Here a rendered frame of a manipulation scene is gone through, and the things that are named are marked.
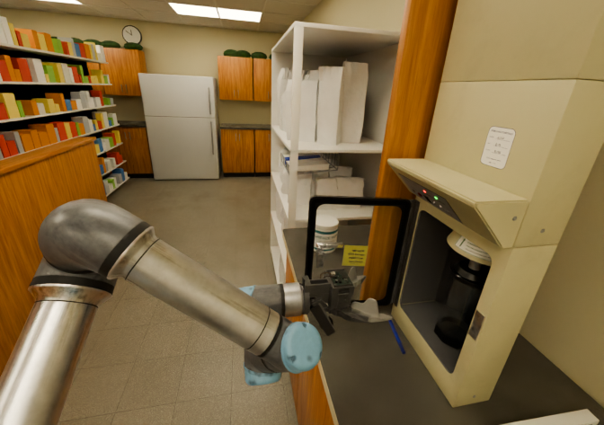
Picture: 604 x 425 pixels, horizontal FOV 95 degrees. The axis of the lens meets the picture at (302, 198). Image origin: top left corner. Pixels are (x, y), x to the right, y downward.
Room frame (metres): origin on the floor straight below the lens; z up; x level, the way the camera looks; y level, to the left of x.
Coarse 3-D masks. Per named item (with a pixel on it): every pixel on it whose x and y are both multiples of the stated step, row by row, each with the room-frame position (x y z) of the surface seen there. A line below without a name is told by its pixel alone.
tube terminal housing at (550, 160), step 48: (480, 96) 0.64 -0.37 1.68; (528, 96) 0.53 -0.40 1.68; (576, 96) 0.47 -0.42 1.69; (432, 144) 0.76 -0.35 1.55; (480, 144) 0.61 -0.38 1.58; (528, 144) 0.51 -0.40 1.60; (576, 144) 0.48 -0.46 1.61; (528, 192) 0.48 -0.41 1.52; (576, 192) 0.49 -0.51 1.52; (480, 240) 0.54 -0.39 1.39; (528, 240) 0.48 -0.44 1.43; (528, 288) 0.49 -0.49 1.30; (480, 336) 0.47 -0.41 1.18; (480, 384) 0.48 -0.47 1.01
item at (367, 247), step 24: (336, 216) 0.75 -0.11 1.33; (360, 216) 0.76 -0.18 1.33; (384, 216) 0.76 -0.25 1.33; (336, 240) 0.75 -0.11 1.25; (360, 240) 0.76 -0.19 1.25; (384, 240) 0.76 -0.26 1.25; (336, 264) 0.75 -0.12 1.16; (360, 264) 0.76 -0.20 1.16; (384, 264) 0.76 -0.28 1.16; (360, 288) 0.76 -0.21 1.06; (384, 288) 0.76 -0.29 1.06
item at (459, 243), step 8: (456, 232) 0.65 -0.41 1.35; (448, 240) 0.65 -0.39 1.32; (456, 240) 0.62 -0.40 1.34; (464, 240) 0.61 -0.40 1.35; (456, 248) 0.61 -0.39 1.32; (464, 248) 0.59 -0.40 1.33; (472, 248) 0.58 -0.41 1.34; (480, 248) 0.57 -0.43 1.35; (472, 256) 0.57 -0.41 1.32; (480, 256) 0.56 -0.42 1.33; (488, 256) 0.56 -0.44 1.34; (488, 264) 0.55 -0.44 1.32
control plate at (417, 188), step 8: (408, 184) 0.72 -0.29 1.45; (416, 184) 0.65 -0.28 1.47; (416, 192) 0.71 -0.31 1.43; (424, 192) 0.64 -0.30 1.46; (432, 192) 0.58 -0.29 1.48; (432, 200) 0.63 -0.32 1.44; (440, 200) 0.57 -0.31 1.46; (440, 208) 0.62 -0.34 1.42; (448, 208) 0.57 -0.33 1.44; (456, 216) 0.56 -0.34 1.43
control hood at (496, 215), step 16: (400, 160) 0.74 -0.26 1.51; (416, 160) 0.75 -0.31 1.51; (400, 176) 0.74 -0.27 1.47; (416, 176) 0.62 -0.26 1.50; (432, 176) 0.59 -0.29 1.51; (448, 176) 0.60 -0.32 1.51; (464, 176) 0.61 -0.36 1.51; (448, 192) 0.51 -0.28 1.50; (464, 192) 0.49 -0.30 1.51; (480, 192) 0.50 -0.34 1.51; (496, 192) 0.50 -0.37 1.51; (464, 208) 0.49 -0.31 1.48; (480, 208) 0.45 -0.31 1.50; (496, 208) 0.45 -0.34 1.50; (512, 208) 0.46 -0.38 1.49; (464, 224) 0.55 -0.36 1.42; (480, 224) 0.47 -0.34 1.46; (496, 224) 0.46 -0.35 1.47; (512, 224) 0.46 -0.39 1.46; (496, 240) 0.46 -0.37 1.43; (512, 240) 0.47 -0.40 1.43
